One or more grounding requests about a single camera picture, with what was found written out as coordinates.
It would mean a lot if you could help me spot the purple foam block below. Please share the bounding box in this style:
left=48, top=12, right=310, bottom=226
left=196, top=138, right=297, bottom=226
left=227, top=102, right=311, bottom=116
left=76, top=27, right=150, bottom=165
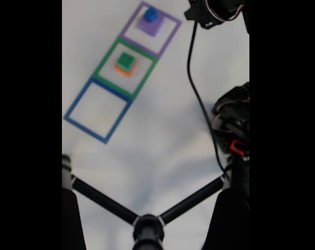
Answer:
left=137, top=12, right=165, bottom=37

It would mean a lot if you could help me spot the blue square frame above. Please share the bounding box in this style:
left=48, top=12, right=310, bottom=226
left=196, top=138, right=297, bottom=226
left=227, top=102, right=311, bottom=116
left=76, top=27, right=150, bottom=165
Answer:
left=63, top=77, right=133, bottom=144

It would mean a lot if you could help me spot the green square frame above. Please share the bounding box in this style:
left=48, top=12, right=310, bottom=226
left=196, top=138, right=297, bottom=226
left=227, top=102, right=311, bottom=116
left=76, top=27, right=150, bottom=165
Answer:
left=91, top=37, right=158, bottom=101

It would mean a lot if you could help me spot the red white servo cable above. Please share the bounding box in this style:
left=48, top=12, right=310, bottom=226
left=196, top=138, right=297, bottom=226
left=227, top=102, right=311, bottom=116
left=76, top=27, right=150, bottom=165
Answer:
left=205, top=0, right=245, bottom=22

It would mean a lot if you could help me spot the purple square frame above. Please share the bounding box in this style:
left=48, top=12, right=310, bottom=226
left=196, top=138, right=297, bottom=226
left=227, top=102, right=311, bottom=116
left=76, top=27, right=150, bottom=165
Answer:
left=119, top=1, right=183, bottom=60

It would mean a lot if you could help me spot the green foam block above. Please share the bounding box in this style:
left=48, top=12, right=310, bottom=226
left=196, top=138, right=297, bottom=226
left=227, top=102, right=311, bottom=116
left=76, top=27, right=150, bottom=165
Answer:
left=117, top=52, right=136, bottom=71

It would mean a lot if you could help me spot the orange foam block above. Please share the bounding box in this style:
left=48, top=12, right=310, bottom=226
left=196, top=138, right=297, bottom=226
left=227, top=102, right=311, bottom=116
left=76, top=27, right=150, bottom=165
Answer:
left=114, top=62, right=138, bottom=78

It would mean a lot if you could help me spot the black camera tripod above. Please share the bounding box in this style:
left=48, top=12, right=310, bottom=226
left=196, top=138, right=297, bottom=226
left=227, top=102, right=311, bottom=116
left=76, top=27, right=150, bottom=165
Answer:
left=62, top=153, right=250, bottom=250

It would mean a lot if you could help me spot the small blue cube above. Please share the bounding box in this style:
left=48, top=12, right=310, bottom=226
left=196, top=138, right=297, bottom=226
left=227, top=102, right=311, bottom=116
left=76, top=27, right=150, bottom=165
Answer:
left=143, top=7, right=159, bottom=24

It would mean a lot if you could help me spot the red clamp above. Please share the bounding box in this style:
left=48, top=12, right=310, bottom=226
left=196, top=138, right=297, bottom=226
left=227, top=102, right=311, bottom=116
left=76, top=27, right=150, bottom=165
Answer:
left=230, top=140, right=248, bottom=155

